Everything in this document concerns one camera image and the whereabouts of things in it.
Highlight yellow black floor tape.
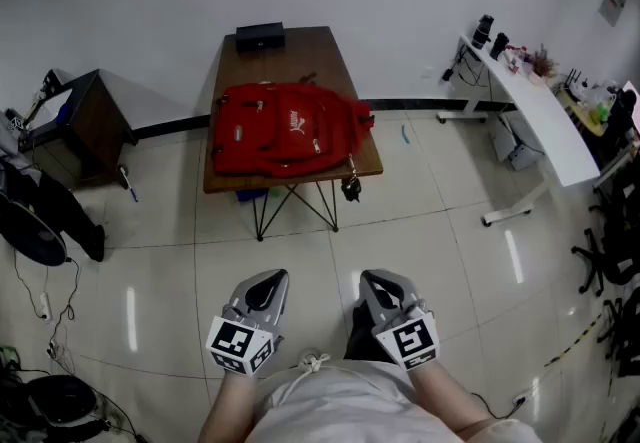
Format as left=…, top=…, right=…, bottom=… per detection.
left=544, top=313, right=604, bottom=367

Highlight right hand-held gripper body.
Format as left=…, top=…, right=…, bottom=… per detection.
left=372, top=300, right=441, bottom=372

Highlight dried flower bunch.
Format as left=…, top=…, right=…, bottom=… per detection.
left=527, top=44, right=559, bottom=77

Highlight black box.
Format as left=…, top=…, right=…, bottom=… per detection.
left=235, top=22, right=286, bottom=54

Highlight person's left forearm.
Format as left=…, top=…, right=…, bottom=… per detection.
left=197, top=369, right=266, bottom=443

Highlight black office chair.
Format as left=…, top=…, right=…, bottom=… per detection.
left=571, top=175, right=640, bottom=297

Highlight black cup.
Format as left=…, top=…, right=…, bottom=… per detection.
left=489, top=32, right=510, bottom=61

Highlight person's white shirt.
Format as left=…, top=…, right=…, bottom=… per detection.
left=244, top=354, right=544, bottom=443

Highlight dark wooden cabinet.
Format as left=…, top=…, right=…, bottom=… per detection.
left=17, top=68, right=139, bottom=190

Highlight white desk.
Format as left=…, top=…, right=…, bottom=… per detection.
left=437, top=34, right=601, bottom=227

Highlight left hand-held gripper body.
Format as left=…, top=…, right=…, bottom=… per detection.
left=205, top=300, right=285, bottom=376

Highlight black keychain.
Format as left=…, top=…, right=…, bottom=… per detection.
left=341, top=155, right=362, bottom=203

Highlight person's black trousers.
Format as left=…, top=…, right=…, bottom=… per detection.
left=344, top=305, right=396, bottom=362

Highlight red backpack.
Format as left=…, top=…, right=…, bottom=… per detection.
left=209, top=72, right=375, bottom=178

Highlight black round fan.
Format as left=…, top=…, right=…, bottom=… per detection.
left=0, top=193, right=69, bottom=267

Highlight blue bin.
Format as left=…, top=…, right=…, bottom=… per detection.
left=235, top=188, right=269, bottom=206

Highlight white box under desk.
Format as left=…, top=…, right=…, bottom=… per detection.
left=492, top=113, right=544, bottom=171

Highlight white and blue brush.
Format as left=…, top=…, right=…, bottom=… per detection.
left=118, top=165, right=139, bottom=204

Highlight person's right forearm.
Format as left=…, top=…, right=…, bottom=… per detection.
left=409, top=358, right=501, bottom=437

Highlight brown wooden table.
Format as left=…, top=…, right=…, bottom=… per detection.
left=202, top=25, right=385, bottom=242

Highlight black bottle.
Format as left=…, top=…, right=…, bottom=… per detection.
left=472, top=14, right=495, bottom=50

